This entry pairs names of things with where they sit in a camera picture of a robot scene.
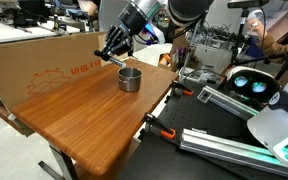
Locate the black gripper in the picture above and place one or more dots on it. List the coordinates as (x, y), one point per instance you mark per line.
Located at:
(131, 22)

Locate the black white marker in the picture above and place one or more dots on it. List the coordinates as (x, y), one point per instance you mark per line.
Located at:
(109, 58)

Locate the steel pot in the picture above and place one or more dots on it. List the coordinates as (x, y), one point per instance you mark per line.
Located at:
(129, 79)

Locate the black perforated breadboard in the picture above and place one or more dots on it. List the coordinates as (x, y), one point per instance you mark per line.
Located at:
(182, 111)

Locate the white VR headset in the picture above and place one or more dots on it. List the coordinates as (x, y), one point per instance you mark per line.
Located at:
(251, 83)

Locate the black clamp orange handle rear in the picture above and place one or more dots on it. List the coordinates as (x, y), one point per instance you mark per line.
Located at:
(178, 88)

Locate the black clamp orange handle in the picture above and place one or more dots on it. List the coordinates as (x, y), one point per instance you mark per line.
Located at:
(178, 88)
(165, 131)

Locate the black clamp orange handle front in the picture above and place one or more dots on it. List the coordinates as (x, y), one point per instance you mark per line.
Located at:
(165, 131)

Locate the brown cardboard box wall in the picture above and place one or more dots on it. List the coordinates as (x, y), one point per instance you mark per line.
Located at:
(32, 67)

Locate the short aluminium rail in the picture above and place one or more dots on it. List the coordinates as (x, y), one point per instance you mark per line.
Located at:
(233, 106)

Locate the long aluminium rail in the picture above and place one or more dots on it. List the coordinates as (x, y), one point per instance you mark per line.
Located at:
(232, 151)

